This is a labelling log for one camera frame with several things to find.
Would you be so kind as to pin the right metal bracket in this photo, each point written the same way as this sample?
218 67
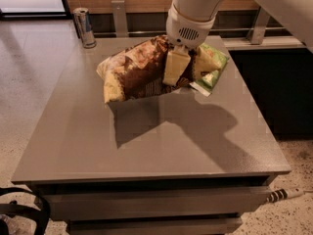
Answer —
256 34

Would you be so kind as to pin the green chip bag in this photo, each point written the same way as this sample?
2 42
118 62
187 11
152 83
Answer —
207 65

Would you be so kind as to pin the grey cabinet drawer front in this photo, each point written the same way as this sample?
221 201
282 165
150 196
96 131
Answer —
117 205

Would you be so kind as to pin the silver blue redbull can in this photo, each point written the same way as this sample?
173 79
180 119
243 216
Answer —
84 27

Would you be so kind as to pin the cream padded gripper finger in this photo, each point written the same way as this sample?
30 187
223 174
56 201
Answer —
176 62

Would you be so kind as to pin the metal bracket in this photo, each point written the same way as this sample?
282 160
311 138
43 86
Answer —
256 34
119 18

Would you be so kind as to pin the brown yellow chip bag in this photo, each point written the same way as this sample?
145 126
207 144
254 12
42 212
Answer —
138 71

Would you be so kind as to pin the left metal bracket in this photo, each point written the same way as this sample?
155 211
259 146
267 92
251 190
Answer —
119 18

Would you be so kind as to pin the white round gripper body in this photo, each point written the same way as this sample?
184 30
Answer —
188 29

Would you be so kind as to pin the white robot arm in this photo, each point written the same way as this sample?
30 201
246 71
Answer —
296 16

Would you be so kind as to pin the black chair armrest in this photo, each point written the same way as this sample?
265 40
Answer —
40 217

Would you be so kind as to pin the horizontal metal rail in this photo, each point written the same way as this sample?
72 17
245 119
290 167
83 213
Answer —
157 32

